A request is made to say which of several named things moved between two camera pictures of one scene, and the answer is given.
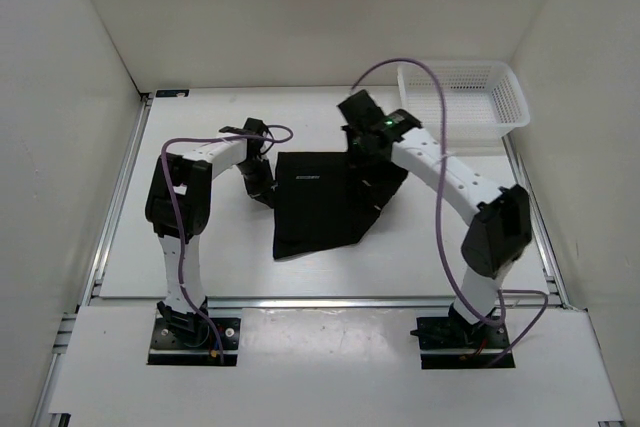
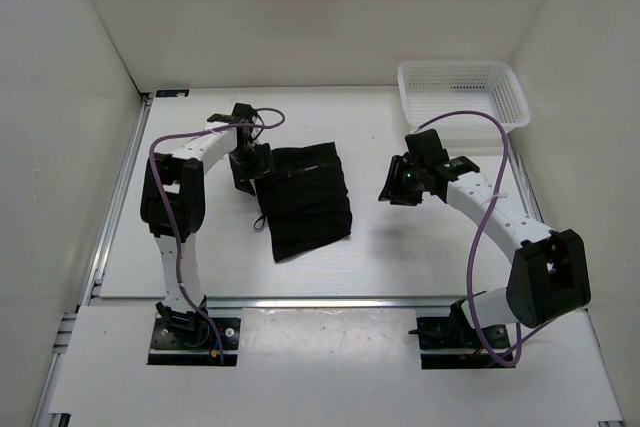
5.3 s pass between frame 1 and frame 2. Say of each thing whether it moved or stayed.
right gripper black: moved
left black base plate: stayed
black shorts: moved
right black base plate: stayed
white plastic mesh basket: stayed
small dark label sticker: stayed
